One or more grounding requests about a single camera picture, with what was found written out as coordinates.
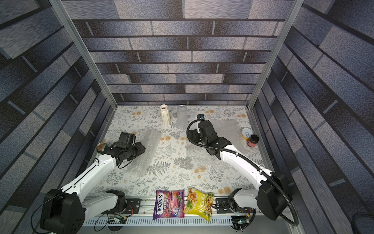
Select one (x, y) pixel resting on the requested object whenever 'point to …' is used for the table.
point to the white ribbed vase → (165, 115)
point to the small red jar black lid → (253, 140)
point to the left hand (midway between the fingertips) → (144, 148)
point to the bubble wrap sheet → (229, 129)
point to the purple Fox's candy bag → (169, 204)
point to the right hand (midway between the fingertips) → (194, 130)
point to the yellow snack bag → (200, 203)
